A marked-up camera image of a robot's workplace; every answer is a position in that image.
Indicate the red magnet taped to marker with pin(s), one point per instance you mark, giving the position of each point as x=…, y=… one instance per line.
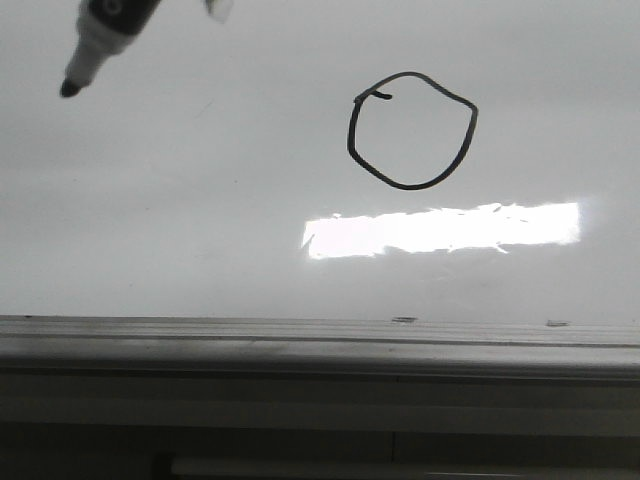
x=218, y=10

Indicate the grey aluminium whiteboard frame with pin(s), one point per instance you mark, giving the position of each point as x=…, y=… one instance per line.
x=394, y=346

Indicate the white black whiteboard marker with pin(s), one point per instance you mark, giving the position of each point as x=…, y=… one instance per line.
x=105, y=29

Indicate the white whiteboard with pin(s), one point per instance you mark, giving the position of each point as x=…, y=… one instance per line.
x=445, y=161

